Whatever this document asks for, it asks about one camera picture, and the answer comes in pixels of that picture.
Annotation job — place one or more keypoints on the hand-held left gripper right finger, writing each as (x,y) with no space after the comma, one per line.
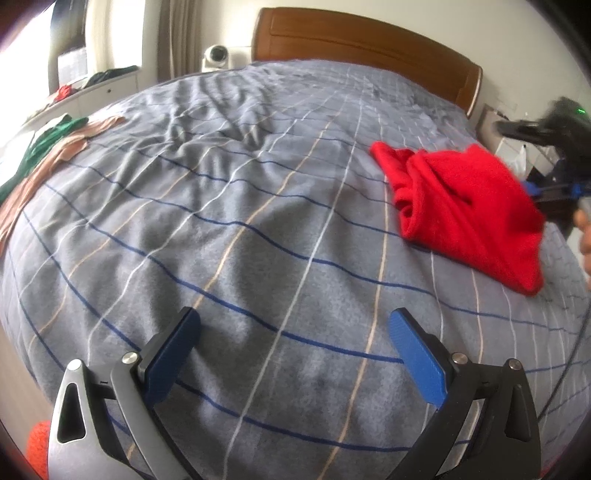
(418,360)

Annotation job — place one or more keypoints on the small red cloth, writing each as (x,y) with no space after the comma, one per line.
(63,93)

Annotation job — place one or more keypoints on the dark green cloth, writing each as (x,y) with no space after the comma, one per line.
(113,74)

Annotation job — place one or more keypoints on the green garment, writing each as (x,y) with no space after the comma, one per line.
(41,143)

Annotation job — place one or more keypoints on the grey plaid blanket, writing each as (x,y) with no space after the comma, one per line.
(231,207)

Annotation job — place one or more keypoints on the red knit sweater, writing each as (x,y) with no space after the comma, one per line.
(461,207)

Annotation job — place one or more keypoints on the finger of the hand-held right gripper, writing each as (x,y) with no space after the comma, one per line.
(554,191)
(521,129)

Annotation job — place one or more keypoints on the white round device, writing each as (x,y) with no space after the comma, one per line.
(216,57)

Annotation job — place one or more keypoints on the white plastic bag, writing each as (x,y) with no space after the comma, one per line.
(516,157)

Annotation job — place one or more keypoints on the brown wooden headboard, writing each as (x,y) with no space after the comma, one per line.
(369,44)

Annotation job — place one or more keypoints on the person's right hand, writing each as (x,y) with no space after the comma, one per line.
(585,251)

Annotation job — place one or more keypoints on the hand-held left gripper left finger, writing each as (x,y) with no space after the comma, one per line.
(173,355)

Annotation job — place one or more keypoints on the beige curtain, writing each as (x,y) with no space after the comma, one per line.
(180,37)

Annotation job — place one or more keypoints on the peach garment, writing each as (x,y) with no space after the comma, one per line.
(55,159)

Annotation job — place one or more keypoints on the orange knit object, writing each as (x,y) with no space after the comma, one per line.
(38,447)

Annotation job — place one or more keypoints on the white cabinet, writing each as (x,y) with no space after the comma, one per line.
(101,94)

